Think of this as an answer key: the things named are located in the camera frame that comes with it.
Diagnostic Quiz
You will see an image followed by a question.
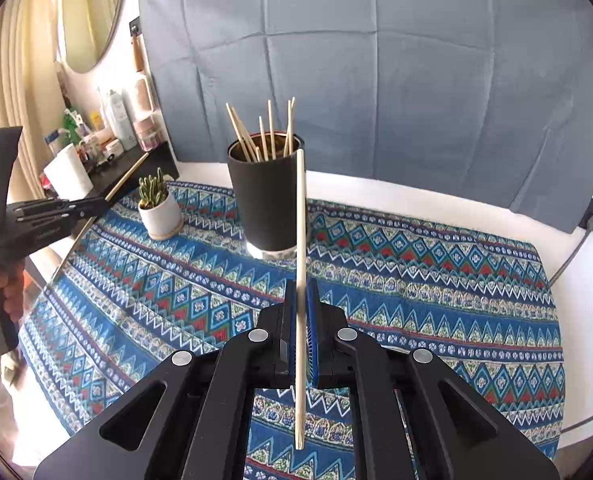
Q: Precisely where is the blue patterned tablecloth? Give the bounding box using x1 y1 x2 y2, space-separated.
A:
16 180 565 480

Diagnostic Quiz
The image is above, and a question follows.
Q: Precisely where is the person's left hand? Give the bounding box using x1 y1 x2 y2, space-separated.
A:
0 258 28 324

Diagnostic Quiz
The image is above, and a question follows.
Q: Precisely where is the succulent in white pot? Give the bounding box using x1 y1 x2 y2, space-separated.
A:
137 167 185 241

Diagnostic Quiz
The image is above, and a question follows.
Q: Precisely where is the white spray bottle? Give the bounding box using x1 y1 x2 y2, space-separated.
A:
106 89 138 151

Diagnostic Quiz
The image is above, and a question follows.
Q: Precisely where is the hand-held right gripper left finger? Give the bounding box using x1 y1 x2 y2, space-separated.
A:
34 279 298 480

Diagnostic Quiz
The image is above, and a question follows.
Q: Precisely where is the round wall mirror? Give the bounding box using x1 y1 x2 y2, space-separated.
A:
56 0 130 76

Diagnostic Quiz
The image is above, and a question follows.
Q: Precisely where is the wooden handled brush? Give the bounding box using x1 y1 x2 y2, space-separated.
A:
128 17 145 74

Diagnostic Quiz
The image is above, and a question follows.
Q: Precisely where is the pink jar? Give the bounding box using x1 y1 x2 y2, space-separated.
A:
133 115 165 151

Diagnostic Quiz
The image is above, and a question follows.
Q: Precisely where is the beige curtain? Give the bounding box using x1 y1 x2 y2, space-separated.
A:
0 0 73 201

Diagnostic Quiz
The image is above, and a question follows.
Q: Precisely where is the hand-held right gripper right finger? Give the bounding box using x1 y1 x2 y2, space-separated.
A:
307 277 560 480

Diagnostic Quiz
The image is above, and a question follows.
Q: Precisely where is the beige cylindrical container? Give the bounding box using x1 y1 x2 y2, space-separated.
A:
133 72 154 111

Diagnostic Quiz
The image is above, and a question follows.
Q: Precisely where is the black cylindrical cup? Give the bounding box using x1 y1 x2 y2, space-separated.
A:
226 134 310 261

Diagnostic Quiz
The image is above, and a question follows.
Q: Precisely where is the wooden chopstick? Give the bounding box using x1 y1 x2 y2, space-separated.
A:
49 151 151 285
294 148 308 451

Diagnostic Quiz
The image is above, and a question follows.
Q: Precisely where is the white paper roll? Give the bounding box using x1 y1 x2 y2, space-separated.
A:
43 143 95 201

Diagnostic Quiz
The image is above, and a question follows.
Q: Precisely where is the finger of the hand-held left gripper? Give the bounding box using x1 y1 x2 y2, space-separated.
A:
11 195 110 229

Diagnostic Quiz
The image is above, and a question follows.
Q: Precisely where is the black shelf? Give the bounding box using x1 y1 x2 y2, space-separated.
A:
87 140 180 200

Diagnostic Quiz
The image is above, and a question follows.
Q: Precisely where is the bunch of chopsticks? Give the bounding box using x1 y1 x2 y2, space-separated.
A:
225 97 297 163

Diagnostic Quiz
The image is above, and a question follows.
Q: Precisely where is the grey backdrop cloth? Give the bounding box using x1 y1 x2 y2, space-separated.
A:
136 0 593 235

